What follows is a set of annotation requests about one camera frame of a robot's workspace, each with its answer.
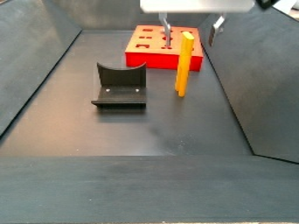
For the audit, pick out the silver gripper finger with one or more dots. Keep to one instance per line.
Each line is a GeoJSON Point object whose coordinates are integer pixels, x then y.
{"type": "Point", "coordinates": [216, 28]}
{"type": "Point", "coordinates": [165, 27]}

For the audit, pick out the white and silver gripper body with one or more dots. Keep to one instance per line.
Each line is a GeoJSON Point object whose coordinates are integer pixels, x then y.
{"type": "Point", "coordinates": [191, 6]}

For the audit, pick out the yellow square-circle peg object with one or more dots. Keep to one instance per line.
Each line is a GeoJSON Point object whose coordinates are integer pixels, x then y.
{"type": "Point", "coordinates": [184, 63]}

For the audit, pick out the red fixture block with holes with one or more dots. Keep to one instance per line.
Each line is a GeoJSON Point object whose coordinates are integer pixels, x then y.
{"type": "Point", "coordinates": [147, 48]}

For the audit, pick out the black curved regrasp stand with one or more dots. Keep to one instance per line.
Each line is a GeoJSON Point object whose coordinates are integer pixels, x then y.
{"type": "Point", "coordinates": [121, 87]}

